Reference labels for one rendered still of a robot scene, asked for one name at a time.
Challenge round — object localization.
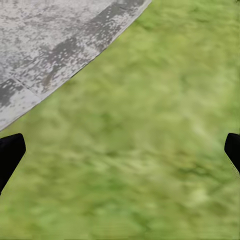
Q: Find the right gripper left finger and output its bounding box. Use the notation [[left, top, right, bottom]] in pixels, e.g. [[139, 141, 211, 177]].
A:
[[0, 133, 26, 193]]

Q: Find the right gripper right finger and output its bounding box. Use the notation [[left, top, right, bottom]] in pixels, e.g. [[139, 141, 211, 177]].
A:
[[224, 133, 240, 172]]

